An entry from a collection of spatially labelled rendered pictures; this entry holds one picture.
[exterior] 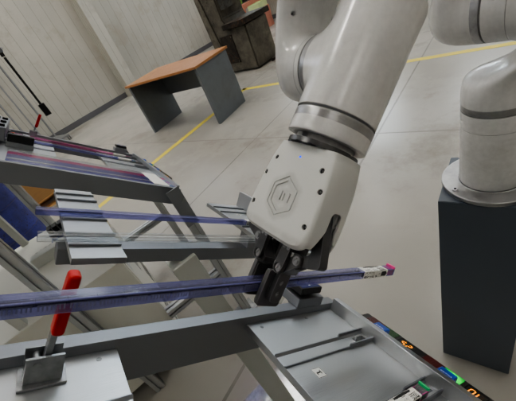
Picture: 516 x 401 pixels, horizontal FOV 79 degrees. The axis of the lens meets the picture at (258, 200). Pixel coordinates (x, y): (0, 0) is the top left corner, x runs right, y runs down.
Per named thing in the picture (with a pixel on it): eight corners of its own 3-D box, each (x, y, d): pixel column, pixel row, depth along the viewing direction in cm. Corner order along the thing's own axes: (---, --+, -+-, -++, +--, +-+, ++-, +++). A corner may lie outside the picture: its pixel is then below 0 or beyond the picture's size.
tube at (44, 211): (267, 224, 83) (268, 219, 83) (270, 226, 82) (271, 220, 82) (35, 212, 52) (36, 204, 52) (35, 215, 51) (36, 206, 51)
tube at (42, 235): (294, 240, 75) (295, 236, 75) (298, 243, 74) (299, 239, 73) (37, 238, 44) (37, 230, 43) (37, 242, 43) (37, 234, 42)
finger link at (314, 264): (320, 184, 31) (280, 210, 34) (344, 257, 27) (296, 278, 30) (327, 187, 32) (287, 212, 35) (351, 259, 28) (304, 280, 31)
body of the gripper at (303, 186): (271, 120, 34) (233, 215, 35) (344, 133, 26) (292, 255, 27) (314, 145, 39) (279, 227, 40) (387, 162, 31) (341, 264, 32)
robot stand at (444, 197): (451, 309, 120) (451, 157, 81) (511, 325, 109) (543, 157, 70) (443, 352, 110) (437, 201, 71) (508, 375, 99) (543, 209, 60)
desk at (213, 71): (180, 111, 498) (157, 67, 458) (248, 99, 422) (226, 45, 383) (152, 134, 456) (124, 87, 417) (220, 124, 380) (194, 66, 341)
